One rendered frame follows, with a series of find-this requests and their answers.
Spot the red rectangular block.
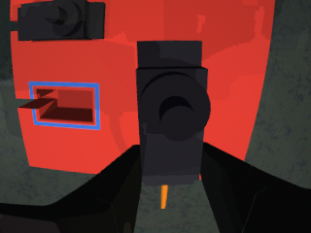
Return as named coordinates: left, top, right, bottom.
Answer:
left=11, top=0, right=275, bottom=175

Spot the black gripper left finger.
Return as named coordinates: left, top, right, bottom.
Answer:
left=0, top=145, right=141, bottom=233

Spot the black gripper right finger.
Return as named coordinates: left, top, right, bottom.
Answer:
left=201, top=143, right=311, bottom=233

